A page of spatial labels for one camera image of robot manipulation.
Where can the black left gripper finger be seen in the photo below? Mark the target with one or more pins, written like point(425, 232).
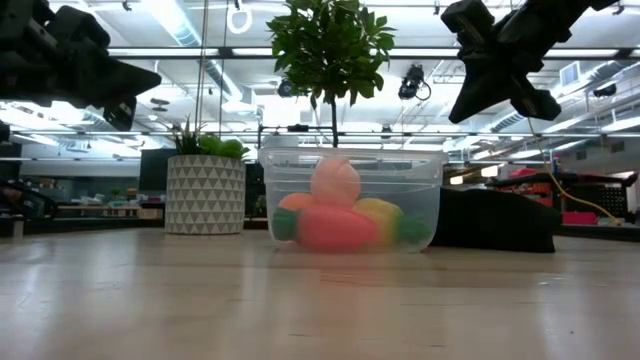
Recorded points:
point(115, 94)
point(125, 75)

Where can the black storage rack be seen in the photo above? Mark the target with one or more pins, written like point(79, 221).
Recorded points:
point(600, 195)

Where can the black ceiling-mounted camera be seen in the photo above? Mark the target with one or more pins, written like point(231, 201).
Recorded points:
point(412, 80)

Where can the triangle-patterned planter pot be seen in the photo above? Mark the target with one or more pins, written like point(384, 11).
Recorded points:
point(205, 195)

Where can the green succulent plant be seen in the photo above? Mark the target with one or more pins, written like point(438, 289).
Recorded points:
point(220, 146)

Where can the black soft bag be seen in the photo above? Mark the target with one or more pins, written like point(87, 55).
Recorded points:
point(495, 220)

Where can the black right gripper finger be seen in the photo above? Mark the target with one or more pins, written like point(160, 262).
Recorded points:
point(470, 85)
point(487, 95)

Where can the clear plastic tupperware container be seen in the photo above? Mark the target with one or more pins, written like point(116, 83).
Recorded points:
point(410, 175)

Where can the orange toy carrot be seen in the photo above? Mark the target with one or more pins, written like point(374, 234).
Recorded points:
point(335, 230)

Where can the yellow toy pineapple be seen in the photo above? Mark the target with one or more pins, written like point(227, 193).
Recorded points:
point(382, 212)

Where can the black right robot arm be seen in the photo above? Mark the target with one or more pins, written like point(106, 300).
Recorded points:
point(595, 4)

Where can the orange toy orange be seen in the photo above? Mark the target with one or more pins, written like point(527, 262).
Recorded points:
point(296, 201)

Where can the white hanging loop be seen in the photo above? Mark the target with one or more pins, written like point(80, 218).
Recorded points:
point(240, 31)

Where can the black monitor screen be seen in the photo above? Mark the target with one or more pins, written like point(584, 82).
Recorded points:
point(155, 170)

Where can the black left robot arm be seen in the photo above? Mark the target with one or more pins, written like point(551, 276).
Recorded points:
point(15, 15)

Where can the small leafy green tree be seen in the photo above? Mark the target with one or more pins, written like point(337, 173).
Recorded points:
point(332, 50)

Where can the red storage bin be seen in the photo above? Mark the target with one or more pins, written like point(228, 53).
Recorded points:
point(580, 218)

